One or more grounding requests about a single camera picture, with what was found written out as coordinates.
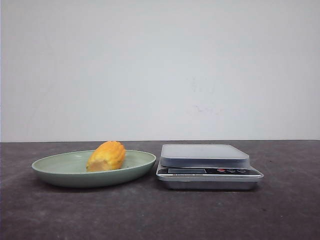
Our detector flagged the green shallow plate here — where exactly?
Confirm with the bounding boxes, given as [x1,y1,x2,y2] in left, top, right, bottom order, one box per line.
[31,150,157,188]

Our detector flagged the yellow corn cob piece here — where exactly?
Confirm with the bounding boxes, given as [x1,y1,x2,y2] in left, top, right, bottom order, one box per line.
[86,141,126,172]

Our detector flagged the silver digital kitchen scale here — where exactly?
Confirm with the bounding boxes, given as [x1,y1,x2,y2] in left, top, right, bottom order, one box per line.
[156,143,264,190]

